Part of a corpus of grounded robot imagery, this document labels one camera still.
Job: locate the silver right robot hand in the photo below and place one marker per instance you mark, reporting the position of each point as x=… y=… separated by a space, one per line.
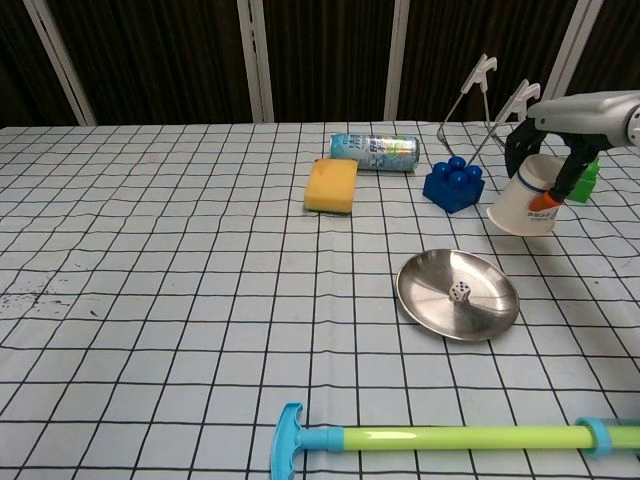
x=585 y=117

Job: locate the white paper cup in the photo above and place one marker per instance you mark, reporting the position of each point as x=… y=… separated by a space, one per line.
x=517 y=212

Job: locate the small white die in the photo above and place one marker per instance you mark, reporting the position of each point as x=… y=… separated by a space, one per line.
x=460 y=291

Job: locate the silver metal bowl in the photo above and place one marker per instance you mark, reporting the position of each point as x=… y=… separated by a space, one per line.
x=430 y=290

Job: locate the green building block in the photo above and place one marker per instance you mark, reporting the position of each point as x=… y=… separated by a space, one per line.
x=585 y=185

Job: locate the blue building block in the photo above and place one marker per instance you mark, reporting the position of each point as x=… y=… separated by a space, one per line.
x=452 y=192

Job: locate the light blue drink can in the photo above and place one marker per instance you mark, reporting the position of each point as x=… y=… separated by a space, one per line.
x=375 y=152

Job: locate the yellow sponge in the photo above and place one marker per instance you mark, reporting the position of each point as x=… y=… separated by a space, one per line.
x=331 y=186

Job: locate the green and blue water pump toy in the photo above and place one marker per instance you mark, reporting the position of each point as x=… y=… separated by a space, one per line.
x=450 y=437

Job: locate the black curtain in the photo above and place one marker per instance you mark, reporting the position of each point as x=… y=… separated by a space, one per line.
x=165 y=60

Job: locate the light blue checkered tablecloth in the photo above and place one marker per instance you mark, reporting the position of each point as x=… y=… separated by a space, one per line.
x=150 y=250

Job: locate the white aluminium frame post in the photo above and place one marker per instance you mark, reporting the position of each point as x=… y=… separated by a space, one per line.
x=57 y=60
x=255 y=60
x=397 y=60
x=565 y=60

